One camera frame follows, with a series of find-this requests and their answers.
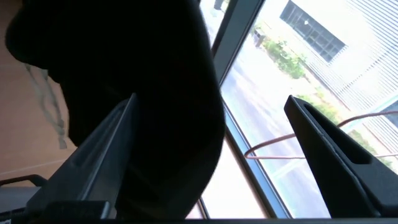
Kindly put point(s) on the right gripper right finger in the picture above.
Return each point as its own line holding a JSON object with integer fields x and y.
{"x": 339, "y": 183}

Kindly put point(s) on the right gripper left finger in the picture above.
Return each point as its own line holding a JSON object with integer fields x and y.
{"x": 99, "y": 174}

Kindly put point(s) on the black garment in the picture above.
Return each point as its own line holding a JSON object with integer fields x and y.
{"x": 140, "y": 62}

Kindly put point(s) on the pink clothes hanger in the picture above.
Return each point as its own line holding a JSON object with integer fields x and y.
{"x": 270, "y": 142}

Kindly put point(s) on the window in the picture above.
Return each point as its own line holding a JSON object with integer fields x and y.
{"x": 230, "y": 40}

